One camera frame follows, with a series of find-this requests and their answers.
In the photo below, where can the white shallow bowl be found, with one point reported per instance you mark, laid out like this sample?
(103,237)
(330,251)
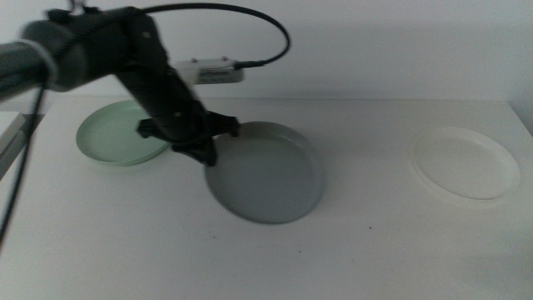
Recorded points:
(466,164)

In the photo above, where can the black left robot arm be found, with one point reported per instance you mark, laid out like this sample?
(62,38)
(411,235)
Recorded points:
(62,54)

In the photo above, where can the pale green shallow bowl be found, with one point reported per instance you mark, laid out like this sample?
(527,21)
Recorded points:
(108,137)

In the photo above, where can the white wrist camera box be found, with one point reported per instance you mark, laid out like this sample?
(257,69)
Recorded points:
(212,73)

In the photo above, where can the grey shallow bowl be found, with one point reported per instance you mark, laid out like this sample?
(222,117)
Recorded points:
(266,179)

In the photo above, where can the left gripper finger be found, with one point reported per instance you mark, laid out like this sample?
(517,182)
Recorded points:
(202,152)
(227,126)

